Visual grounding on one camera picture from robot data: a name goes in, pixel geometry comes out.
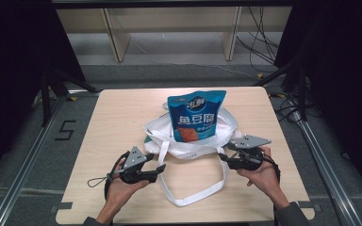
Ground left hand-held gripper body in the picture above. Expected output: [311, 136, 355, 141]
[119, 146, 158, 185]

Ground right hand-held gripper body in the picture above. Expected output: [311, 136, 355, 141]
[228, 135, 272, 172]

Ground white tote bag colour patches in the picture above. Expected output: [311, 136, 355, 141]
[142, 105, 243, 208]

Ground blue snack bag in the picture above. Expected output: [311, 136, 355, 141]
[167, 89, 227, 143]

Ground person's left hand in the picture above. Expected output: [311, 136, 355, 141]
[106, 169, 151, 210]

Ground person's right hand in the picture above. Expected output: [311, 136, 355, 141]
[236, 145, 281, 198]

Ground black metal stand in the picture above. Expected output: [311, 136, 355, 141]
[252, 57, 309, 122]
[40, 66, 99, 127]

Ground black curtain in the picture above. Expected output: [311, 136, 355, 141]
[0, 0, 88, 187]
[273, 0, 362, 203]

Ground black wrist strap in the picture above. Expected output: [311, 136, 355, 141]
[261, 153, 283, 184]
[104, 151, 131, 201]

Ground grey cord loop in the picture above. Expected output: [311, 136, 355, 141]
[87, 173, 113, 189]

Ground tangle of floor cables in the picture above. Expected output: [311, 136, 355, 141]
[268, 89, 323, 124]

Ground aluminium floor rail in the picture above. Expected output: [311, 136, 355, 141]
[293, 117, 362, 226]
[0, 91, 69, 226]

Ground bundle of black cables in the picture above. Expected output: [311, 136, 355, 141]
[235, 6, 281, 73]

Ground light wooden desk frame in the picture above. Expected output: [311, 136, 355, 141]
[56, 5, 294, 63]

